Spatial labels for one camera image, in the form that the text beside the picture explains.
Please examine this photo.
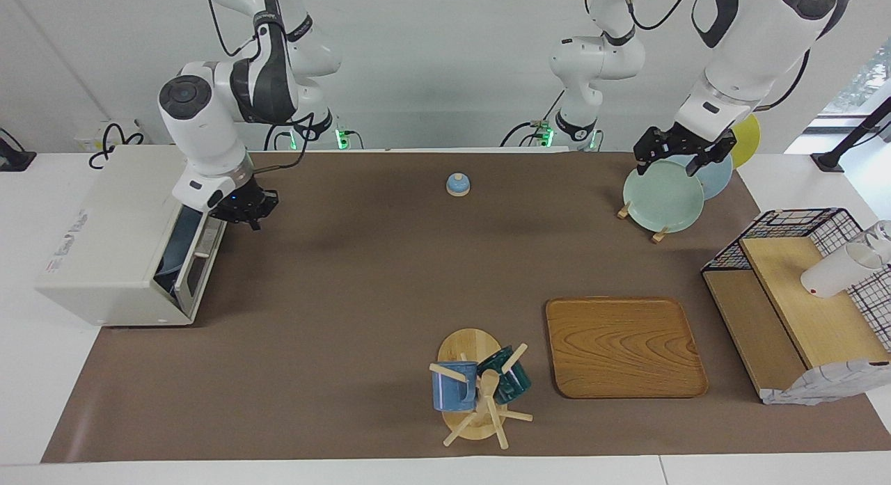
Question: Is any brown table mat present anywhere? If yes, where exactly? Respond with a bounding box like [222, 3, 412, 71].
[40, 151, 891, 463]

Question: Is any black table clamp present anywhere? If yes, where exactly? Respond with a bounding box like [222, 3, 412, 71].
[0, 128, 37, 173]

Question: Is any wooden plate rack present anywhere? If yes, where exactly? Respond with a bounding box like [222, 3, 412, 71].
[617, 201, 669, 244]

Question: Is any dark green mug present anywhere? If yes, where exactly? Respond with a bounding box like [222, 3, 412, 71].
[477, 345, 532, 405]

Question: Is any white power strip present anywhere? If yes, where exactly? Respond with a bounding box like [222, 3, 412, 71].
[75, 118, 143, 152]

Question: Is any white cup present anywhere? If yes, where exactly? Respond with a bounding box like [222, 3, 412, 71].
[800, 243, 885, 299]

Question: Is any wooden shelf with wire frame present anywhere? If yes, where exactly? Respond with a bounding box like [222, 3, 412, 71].
[701, 207, 891, 406]

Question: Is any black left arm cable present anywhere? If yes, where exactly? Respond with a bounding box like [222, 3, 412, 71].
[583, 0, 864, 113]

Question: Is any large pale blue plate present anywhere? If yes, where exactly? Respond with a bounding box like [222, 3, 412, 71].
[679, 154, 734, 201]

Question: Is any clear drinking glass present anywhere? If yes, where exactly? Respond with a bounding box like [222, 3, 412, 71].
[867, 220, 891, 263]

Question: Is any wooden serving tray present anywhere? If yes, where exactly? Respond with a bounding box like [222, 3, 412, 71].
[545, 296, 709, 400]

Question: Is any pale green plate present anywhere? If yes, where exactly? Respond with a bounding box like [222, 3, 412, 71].
[622, 159, 705, 234]

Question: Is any glass oven door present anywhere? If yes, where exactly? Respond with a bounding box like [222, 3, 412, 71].
[174, 203, 227, 315]

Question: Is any cream toaster oven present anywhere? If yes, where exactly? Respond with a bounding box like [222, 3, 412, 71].
[35, 145, 210, 327]

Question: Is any blue mug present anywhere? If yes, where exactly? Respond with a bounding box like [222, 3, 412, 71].
[432, 361, 480, 413]

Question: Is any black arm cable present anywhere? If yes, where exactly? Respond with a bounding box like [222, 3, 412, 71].
[207, 0, 314, 176]
[583, 0, 864, 113]

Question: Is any light blue plate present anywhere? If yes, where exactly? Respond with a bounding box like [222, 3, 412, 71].
[155, 207, 203, 294]

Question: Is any black angled stand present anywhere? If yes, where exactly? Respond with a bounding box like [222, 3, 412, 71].
[811, 95, 891, 173]

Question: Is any black base cable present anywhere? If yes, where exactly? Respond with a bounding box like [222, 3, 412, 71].
[501, 88, 566, 148]

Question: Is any wooden mug tree stand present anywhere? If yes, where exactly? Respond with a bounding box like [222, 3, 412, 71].
[428, 328, 535, 450]

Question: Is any yellow plate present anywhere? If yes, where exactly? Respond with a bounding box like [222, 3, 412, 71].
[727, 113, 762, 170]

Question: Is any white marbled cloth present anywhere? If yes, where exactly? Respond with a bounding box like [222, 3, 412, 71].
[760, 358, 891, 406]

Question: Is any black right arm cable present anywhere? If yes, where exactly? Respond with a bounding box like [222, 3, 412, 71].
[207, 0, 314, 176]

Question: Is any black power cable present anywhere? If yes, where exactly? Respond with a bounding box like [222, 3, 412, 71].
[88, 123, 145, 170]

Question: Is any window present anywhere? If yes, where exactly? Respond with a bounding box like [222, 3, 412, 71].
[807, 43, 891, 134]

